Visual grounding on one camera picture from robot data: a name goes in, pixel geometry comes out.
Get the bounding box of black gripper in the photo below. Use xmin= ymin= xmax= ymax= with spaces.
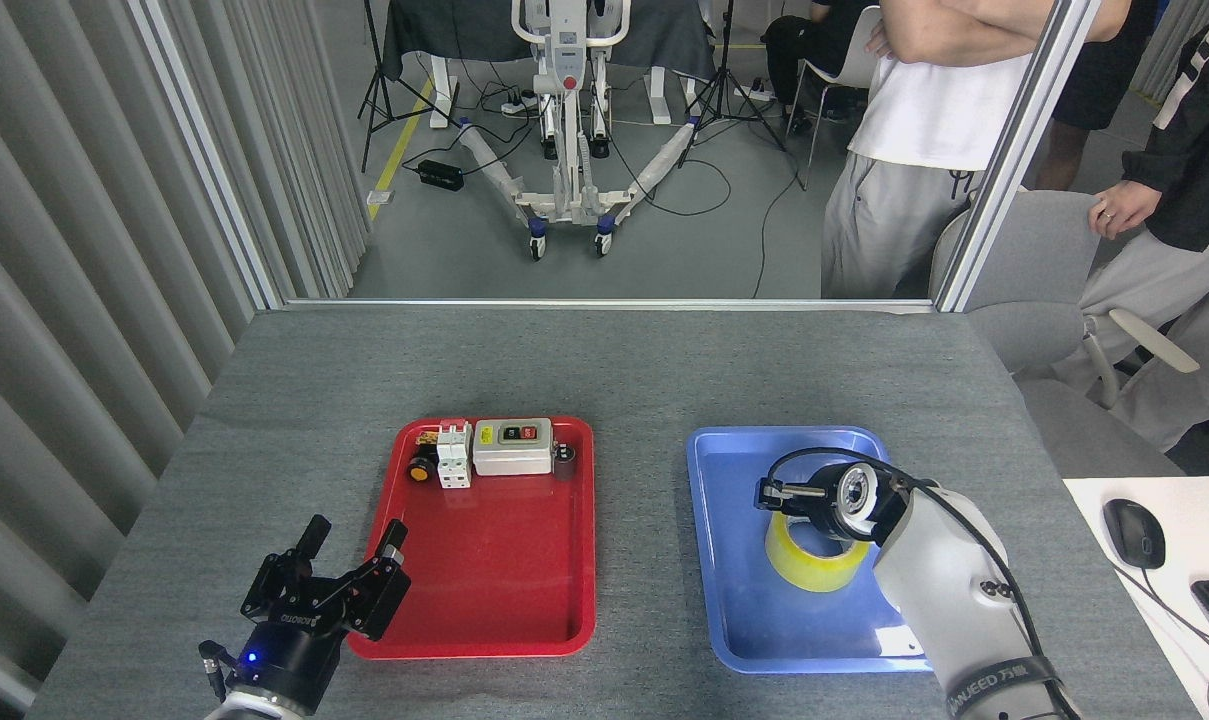
xmin=229 ymin=515 xmax=412 ymax=715
xmin=756 ymin=463 xmax=847 ymax=543

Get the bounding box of yellow tape roll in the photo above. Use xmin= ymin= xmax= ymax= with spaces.
xmin=764 ymin=505 xmax=871 ymax=593

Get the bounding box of blue plastic tray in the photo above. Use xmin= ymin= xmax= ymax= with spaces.
xmin=686 ymin=426 xmax=933 ymax=674

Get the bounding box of red plastic tray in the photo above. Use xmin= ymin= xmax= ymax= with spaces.
xmin=347 ymin=416 xmax=597 ymax=660

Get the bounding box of white circuit breaker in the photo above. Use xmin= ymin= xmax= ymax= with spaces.
xmin=436 ymin=420 xmax=473 ymax=491

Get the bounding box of black computer mouse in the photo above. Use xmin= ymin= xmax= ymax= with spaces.
xmin=1102 ymin=498 xmax=1167 ymax=571

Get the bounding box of grey office chair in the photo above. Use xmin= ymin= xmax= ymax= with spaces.
xmin=929 ymin=188 xmax=1202 ymax=479

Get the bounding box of person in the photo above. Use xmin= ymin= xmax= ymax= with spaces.
xmin=821 ymin=0 xmax=1135 ymax=299
xmin=1054 ymin=0 xmax=1209 ymax=453
xmin=764 ymin=0 xmax=885 ymax=136
xmin=1034 ymin=0 xmax=1162 ymax=191

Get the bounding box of grey pleated curtain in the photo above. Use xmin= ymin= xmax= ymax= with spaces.
xmin=0 ymin=0 xmax=265 ymax=720
xmin=154 ymin=0 xmax=373 ymax=301

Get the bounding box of white plastic chair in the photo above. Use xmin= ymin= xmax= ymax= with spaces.
xmin=786 ymin=5 xmax=885 ymax=191

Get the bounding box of white desk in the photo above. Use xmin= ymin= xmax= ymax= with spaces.
xmin=1062 ymin=476 xmax=1209 ymax=720

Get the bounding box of black tripod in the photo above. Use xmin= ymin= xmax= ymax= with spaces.
xmin=357 ymin=0 xmax=462 ymax=173
xmin=676 ymin=0 xmax=807 ymax=191

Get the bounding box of white stand on wheels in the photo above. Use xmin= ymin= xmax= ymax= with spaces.
xmin=459 ymin=0 xmax=702 ymax=263

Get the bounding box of table with dark cloth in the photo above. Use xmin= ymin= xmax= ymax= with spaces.
xmin=382 ymin=0 xmax=717 ymax=129

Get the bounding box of grey push button switch box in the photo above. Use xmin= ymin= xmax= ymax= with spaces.
xmin=472 ymin=418 xmax=555 ymax=478

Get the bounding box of black floor cable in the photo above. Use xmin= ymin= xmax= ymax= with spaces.
xmin=750 ymin=150 xmax=805 ymax=299
xmin=604 ymin=115 xmax=733 ymax=219

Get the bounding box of silver aluminium rail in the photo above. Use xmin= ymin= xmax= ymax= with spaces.
xmin=282 ymin=297 xmax=935 ymax=314

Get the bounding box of silver aluminium post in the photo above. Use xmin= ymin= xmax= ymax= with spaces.
xmin=932 ymin=0 xmax=1105 ymax=314
xmin=124 ymin=0 xmax=287 ymax=313

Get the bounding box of black mouse cable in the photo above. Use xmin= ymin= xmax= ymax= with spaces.
xmin=1114 ymin=565 xmax=1209 ymax=673

